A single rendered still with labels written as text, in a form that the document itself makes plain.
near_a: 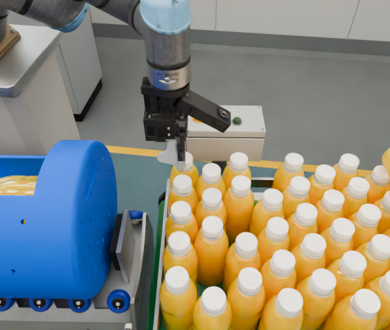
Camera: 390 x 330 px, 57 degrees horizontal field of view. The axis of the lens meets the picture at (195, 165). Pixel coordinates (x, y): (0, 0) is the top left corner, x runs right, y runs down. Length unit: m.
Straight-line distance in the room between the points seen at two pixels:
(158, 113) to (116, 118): 2.01
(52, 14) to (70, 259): 0.65
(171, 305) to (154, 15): 0.46
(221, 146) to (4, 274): 0.52
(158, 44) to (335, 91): 2.59
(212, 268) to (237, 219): 0.12
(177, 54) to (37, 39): 0.65
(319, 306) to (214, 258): 0.20
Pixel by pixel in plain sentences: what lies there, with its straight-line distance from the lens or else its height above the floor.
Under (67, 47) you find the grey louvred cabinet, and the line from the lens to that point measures 2.48.
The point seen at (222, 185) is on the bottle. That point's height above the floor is 1.05.
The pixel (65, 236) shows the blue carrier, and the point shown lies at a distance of 0.57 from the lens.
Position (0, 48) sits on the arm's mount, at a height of 1.17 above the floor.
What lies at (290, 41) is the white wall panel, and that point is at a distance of 3.50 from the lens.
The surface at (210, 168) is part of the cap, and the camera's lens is 0.76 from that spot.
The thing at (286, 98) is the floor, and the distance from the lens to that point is 2.92.
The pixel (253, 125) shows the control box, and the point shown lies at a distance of 0.86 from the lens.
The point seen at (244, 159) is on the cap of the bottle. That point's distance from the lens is 0.79.
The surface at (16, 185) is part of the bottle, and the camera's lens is 0.68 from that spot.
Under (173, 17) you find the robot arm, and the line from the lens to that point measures 0.58.
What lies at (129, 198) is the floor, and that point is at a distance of 2.14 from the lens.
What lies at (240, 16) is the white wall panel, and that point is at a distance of 3.40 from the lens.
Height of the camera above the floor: 1.64
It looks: 46 degrees down
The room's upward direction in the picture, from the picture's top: straight up
